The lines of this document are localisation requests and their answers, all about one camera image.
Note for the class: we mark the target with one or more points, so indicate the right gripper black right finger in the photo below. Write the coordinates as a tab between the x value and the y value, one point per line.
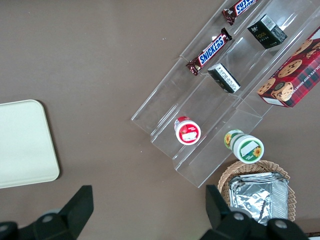
225	225

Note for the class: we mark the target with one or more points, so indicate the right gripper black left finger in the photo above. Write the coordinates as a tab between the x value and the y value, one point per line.
67	220

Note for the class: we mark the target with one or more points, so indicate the light wicker basket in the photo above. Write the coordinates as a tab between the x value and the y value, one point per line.
250	166

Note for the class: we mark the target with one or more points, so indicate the cream rectangular serving tray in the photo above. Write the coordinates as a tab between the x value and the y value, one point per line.
25	145

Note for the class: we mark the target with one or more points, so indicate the stack of foil trays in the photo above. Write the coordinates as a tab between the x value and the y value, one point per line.
255	200

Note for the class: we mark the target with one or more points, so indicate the green lidded sunflower jar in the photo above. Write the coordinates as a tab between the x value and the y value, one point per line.
248	150

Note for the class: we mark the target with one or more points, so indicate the red lidded white jar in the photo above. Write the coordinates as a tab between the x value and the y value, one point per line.
188	132

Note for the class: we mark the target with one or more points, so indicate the clear acrylic tiered stand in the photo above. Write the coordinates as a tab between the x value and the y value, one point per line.
215	112

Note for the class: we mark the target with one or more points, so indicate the small black carton box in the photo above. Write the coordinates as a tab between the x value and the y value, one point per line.
225	78
265	35

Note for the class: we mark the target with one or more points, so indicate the red tartan cookie box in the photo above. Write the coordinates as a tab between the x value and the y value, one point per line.
295	75

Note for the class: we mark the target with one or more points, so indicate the Snickers chocolate bar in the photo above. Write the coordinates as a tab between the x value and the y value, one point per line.
210	53
240	8

